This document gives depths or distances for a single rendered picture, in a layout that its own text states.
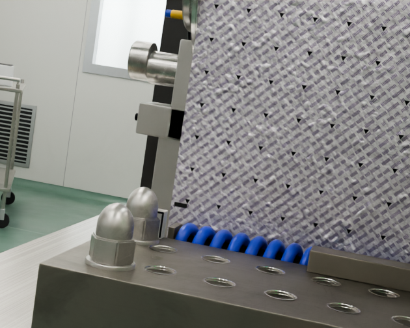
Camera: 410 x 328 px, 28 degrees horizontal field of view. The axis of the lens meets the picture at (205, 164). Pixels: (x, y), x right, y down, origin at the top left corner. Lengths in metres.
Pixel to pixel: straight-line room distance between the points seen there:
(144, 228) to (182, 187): 0.09
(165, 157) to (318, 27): 0.22
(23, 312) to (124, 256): 0.32
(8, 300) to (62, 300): 0.35
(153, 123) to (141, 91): 5.77
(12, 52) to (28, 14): 0.34
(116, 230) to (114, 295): 0.05
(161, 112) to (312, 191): 0.19
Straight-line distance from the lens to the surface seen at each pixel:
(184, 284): 0.57
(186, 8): 0.77
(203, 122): 0.73
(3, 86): 5.33
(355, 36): 0.72
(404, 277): 0.67
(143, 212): 0.67
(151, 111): 0.82
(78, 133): 6.78
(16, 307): 0.91
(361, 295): 0.63
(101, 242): 0.58
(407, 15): 0.72
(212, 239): 0.71
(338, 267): 0.67
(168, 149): 0.83
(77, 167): 6.80
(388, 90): 0.71
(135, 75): 0.84
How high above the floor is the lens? 1.18
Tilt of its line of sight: 6 degrees down
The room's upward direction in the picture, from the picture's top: 9 degrees clockwise
